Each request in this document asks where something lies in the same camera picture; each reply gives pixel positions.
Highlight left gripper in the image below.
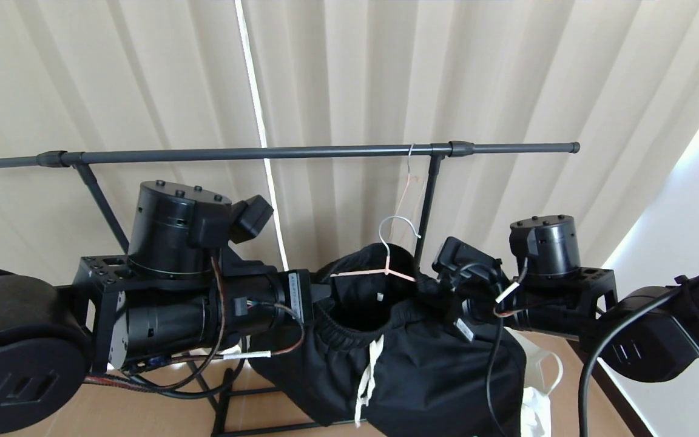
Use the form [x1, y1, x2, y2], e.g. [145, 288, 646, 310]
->
[221, 269, 316, 342]

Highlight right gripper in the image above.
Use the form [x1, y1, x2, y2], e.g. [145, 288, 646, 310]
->
[445, 281, 530, 344]

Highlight black shorts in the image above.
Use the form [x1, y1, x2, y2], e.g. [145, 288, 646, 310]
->
[248, 242, 528, 437]

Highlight pink clothes hanger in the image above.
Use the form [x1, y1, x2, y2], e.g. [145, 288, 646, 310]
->
[388, 144, 419, 243]
[329, 215, 422, 283]

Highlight black clothes rack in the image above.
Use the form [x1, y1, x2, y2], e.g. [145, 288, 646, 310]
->
[0, 141, 581, 437]

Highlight white garment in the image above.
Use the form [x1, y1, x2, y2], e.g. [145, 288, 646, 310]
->
[518, 387, 554, 437]

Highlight beige curtain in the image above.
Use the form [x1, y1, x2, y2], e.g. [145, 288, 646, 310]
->
[0, 0, 699, 365]

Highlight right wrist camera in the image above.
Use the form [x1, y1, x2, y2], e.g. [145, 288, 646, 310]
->
[432, 237, 503, 287]

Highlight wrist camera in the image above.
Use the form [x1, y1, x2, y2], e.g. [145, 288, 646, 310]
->
[227, 194, 275, 245]
[432, 237, 503, 287]

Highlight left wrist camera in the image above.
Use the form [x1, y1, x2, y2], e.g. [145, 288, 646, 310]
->
[227, 194, 275, 245]

